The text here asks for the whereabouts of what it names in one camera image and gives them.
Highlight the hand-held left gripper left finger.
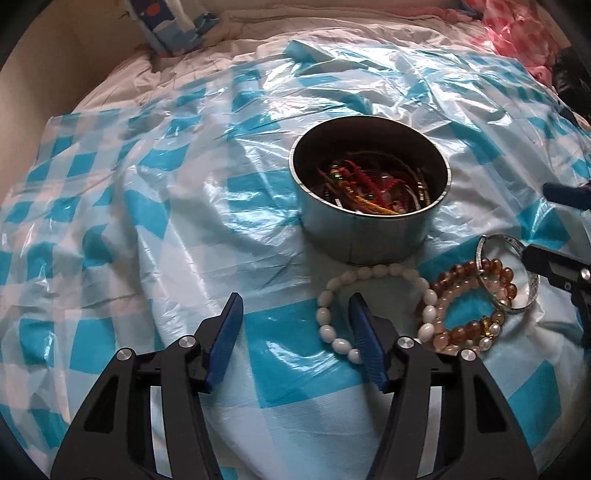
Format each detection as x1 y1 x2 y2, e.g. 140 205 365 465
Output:
50 292 245 480

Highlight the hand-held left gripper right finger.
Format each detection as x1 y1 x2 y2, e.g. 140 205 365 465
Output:
347 294 539 480

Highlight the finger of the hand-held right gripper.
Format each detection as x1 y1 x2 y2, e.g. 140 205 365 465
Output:
523 244 591 324
544 181 591 208

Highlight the silver engraved bangle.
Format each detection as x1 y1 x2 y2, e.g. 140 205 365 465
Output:
477 234 540 315

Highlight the white bead bracelet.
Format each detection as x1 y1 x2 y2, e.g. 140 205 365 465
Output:
316 264 437 365

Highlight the pale pink bead bracelet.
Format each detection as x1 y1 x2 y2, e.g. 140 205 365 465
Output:
417 276 505 357

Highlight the amber bead bracelet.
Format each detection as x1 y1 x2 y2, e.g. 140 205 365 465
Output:
431 258 519 346

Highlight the round metal tin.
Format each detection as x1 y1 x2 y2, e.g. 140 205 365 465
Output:
289 116 451 266

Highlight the pile of mixed bracelets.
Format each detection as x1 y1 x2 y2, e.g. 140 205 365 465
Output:
316 154 432 217

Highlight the black plastic bag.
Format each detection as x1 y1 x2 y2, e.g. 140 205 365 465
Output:
551 46 591 123

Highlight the blue checkered plastic sheet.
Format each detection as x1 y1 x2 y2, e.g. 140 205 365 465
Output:
0 39 591 480

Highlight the pink checkered plastic sheet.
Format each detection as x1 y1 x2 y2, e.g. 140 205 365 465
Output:
466 0 568 86

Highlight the pink cloth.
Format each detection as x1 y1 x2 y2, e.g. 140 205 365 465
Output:
416 4 485 24

